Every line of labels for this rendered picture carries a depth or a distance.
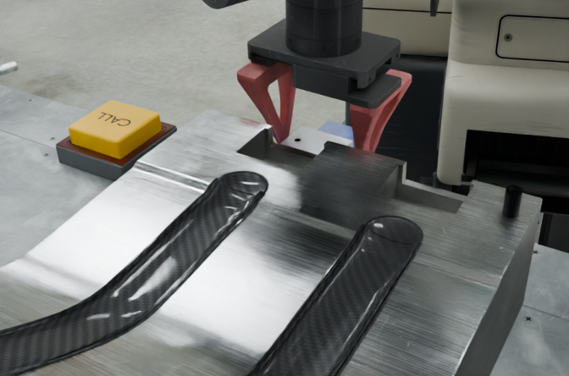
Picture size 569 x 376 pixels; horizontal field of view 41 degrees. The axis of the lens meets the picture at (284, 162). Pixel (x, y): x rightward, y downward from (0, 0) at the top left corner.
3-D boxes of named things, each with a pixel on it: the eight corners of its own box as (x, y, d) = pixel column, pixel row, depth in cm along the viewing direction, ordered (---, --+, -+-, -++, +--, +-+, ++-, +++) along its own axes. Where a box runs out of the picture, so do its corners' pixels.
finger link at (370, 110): (370, 195, 58) (376, 85, 53) (290, 168, 61) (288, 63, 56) (407, 153, 62) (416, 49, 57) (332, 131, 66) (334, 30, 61)
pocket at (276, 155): (271, 165, 59) (268, 124, 57) (331, 183, 57) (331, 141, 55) (239, 195, 56) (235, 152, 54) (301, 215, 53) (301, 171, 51)
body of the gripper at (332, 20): (362, 96, 54) (367, -3, 50) (245, 65, 59) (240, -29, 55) (401, 62, 58) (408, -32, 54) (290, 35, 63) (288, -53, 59)
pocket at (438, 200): (400, 203, 54) (402, 159, 52) (472, 224, 52) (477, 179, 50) (372, 238, 51) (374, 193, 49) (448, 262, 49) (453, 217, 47)
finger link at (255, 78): (312, 176, 60) (312, 69, 55) (238, 152, 63) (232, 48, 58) (352, 137, 65) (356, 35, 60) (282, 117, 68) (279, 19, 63)
